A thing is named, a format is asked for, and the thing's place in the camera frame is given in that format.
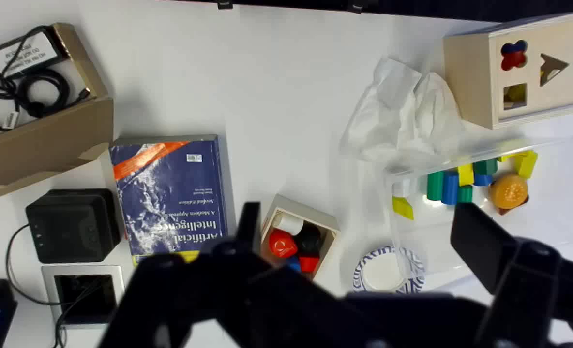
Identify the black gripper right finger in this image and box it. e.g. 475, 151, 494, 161
449, 202, 573, 348

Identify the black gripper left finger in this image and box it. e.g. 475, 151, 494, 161
97, 202, 351, 348

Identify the brown cardboard box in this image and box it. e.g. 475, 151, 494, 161
0, 22, 117, 207

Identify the small wooden tray box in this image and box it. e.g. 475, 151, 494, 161
258, 194, 343, 281

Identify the wooden shape sorter box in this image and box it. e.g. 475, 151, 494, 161
444, 8, 573, 132

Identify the orange round block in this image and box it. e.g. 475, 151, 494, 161
490, 173, 531, 215

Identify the clear plastic container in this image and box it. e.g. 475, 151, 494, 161
357, 136, 573, 298

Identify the white framed black device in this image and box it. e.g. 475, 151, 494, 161
41, 261, 128, 327

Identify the red ball block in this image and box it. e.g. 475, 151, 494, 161
266, 229, 300, 263

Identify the blue textbook with orange stripe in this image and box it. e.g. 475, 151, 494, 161
109, 134, 237, 260

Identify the yellow rectangular block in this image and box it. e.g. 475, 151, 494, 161
515, 149, 540, 182

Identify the blue cylinder block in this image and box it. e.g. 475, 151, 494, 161
442, 173, 461, 207

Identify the green cylinder block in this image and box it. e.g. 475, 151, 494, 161
426, 171, 448, 203

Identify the black block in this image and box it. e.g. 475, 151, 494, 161
297, 223, 326, 258

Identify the black square device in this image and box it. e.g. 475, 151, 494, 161
26, 188, 122, 265

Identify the yellow wedge block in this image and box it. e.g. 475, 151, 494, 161
391, 196, 417, 223

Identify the crumpled clear plastic bag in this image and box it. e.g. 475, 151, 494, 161
341, 57, 467, 171

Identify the white labelled adapter pack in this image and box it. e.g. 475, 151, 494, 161
0, 26, 62, 78

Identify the thin black device cable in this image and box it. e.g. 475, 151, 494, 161
4, 221, 70, 348

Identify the coiled black cable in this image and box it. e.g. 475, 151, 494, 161
0, 66, 93, 132

